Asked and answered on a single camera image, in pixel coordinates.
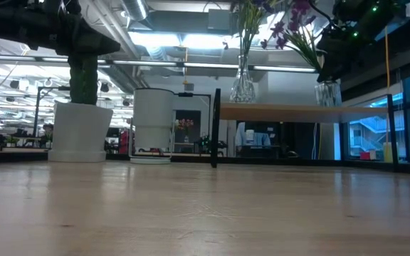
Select black aluminium rig frame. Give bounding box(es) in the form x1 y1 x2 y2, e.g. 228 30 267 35
171 90 215 99

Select silver ventilation duct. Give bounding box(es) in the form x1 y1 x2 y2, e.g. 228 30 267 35
119 0 149 22

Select conical glass bud vase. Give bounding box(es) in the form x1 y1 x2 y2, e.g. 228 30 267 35
228 53 257 105

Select grey overhead crossbar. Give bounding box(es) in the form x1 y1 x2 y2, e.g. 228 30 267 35
0 53 318 74

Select cylindrical glass vase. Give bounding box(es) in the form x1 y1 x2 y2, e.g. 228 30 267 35
313 80 343 107

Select wooden shelf with black legs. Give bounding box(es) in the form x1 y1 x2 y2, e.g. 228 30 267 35
210 87 401 172

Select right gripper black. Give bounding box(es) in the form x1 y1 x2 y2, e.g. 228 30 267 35
316 0 374 84

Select white hexagonal plant pot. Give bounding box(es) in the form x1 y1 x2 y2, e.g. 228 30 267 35
47 102 115 164

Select clear glass jar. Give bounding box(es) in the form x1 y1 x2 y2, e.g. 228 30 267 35
128 87 178 166

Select purple artificial flower bunch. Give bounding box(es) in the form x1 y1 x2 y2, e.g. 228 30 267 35
260 0 326 75
230 0 275 60

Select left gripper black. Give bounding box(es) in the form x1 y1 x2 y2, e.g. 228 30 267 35
30 0 122 58

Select pale yellow hanging cable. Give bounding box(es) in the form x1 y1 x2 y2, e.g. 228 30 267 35
383 26 394 164

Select green artificial cactus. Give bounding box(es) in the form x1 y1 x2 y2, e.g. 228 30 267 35
68 53 100 106

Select pink potted flowers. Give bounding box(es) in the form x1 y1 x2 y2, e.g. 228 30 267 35
177 118 195 144

